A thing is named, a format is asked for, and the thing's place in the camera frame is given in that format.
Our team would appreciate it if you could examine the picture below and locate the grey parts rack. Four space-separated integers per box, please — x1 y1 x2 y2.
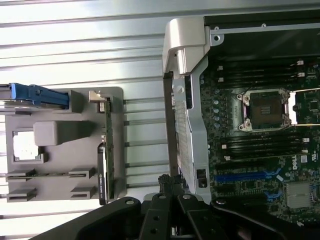
4 86 129 204

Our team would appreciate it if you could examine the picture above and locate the metal socket cover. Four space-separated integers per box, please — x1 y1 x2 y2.
289 90 320 126

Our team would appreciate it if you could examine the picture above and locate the black chassis switch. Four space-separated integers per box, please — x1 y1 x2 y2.
196 168 208 189

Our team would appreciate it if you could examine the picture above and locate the silver chipset heatsink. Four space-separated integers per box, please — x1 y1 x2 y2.
286 182 314 209

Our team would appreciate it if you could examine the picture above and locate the beige case handle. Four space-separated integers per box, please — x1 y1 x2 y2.
162 18 211 76

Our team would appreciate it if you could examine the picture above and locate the green motherboard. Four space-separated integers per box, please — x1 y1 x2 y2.
199 57 320 226

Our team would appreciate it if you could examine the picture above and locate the hard disk with blue rails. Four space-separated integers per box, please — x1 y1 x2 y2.
0 82 70 111

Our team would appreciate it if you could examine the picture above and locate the CPU socket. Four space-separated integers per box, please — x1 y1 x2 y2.
236 88 292 132

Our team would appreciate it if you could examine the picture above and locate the silver CPU chip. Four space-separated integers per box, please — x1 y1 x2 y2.
12 134 41 161

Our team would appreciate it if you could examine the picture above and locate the blue expansion slot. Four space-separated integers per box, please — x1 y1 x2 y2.
216 173 266 183

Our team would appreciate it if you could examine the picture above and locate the black open PC case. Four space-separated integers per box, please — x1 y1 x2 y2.
161 7 320 226

